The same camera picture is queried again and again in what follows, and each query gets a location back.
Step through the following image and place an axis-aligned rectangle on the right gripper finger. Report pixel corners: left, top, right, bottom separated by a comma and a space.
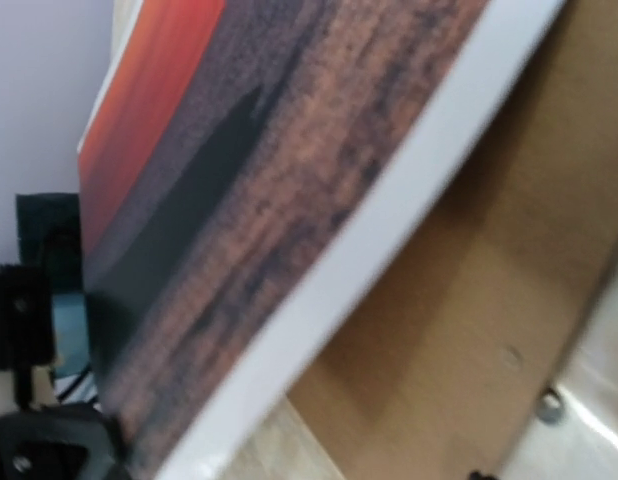
0, 403, 124, 479

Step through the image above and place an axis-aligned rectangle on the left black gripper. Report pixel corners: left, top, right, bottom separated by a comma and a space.
0, 193, 89, 405

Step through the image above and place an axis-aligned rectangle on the brown backing board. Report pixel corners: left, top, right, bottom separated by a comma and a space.
290, 1, 618, 479

